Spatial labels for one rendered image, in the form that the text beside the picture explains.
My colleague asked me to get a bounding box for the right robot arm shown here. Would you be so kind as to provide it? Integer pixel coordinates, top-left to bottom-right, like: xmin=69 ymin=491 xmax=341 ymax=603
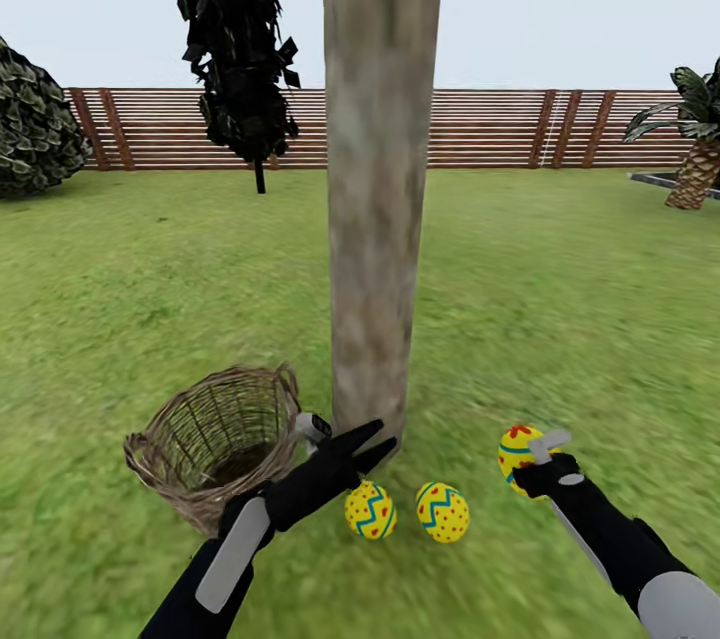
xmin=513 ymin=430 xmax=720 ymax=639

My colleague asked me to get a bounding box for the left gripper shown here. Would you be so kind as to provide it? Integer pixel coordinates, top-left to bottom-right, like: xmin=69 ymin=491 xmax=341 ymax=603
xmin=289 ymin=418 xmax=397 ymax=515

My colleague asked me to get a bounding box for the easter egg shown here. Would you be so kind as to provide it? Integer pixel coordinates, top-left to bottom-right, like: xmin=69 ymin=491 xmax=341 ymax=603
xmin=499 ymin=425 xmax=559 ymax=497
xmin=345 ymin=480 xmax=397 ymax=539
xmin=416 ymin=482 xmax=471 ymax=544

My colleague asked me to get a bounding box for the wicker basket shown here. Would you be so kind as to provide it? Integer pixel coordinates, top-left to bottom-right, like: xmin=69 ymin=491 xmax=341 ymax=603
xmin=123 ymin=362 xmax=301 ymax=543

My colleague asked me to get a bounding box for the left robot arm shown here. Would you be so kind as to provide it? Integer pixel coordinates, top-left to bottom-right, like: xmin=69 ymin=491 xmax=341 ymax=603
xmin=137 ymin=412 xmax=397 ymax=639

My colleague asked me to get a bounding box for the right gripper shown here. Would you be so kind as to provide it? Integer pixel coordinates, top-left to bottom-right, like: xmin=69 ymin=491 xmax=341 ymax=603
xmin=513 ymin=453 xmax=576 ymax=499

